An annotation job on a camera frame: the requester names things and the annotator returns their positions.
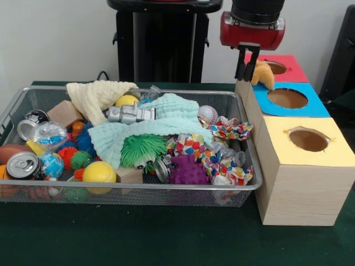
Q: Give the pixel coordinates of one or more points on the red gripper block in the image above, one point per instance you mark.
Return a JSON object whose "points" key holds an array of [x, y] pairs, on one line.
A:
{"points": [[249, 36]]}

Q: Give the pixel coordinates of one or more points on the orange brown rubber toy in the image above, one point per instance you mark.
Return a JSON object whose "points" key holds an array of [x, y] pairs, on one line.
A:
{"points": [[263, 73]]}

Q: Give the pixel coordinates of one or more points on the mint waffle cloth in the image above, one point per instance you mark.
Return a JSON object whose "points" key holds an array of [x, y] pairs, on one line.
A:
{"points": [[172, 116]]}

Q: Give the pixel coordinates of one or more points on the silver toy camera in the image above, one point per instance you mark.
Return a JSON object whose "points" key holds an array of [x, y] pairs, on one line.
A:
{"points": [[130, 113]]}

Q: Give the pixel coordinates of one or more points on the cream waffle cloth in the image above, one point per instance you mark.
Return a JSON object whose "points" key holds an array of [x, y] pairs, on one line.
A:
{"points": [[94, 92]]}

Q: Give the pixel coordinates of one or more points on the shallow clear mesh bin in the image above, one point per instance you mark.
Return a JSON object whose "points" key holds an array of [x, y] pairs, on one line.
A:
{"points": [[227, 194]]}

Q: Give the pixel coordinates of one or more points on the wooden box with three holes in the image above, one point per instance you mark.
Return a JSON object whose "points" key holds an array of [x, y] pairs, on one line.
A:
{"points": [[302, 188]]}

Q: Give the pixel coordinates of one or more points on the white baseball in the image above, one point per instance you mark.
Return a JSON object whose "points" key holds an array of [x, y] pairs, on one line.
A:
{"points": [[208, 115]]}

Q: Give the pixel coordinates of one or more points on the colourful confetti print packet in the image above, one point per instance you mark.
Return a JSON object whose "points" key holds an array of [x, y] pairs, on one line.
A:
{"points": [[227, 130]]}

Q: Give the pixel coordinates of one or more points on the black upright panel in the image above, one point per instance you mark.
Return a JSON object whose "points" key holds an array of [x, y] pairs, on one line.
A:
{"points": [[341, 50]]}

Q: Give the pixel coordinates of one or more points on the purple spiky ball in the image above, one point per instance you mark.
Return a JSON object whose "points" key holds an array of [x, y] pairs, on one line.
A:
{"points": [[188, 173]]}

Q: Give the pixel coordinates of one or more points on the yellow ball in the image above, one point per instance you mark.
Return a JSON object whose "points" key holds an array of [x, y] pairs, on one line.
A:
{"points": [[99, 171], [127, 100]]}

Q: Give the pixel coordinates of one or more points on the green spiky ball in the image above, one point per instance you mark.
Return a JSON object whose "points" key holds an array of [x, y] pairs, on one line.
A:
{"points": [[138, 151]]}

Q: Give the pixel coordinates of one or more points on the dark green tablecloth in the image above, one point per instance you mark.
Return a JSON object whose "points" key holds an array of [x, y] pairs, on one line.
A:
{"points": [[138, 235]]}

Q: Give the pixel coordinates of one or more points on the blue globe ball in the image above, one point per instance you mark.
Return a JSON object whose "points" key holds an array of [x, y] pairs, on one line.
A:
{"points": [[53, 164]]}

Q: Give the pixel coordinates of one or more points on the silver drink can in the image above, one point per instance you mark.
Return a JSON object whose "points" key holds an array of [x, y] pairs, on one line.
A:
{"points": [[23, 165], [26, 128]]}

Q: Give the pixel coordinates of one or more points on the black pedestal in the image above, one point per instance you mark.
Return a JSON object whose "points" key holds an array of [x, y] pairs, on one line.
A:
{"points": [[163, 44]]}

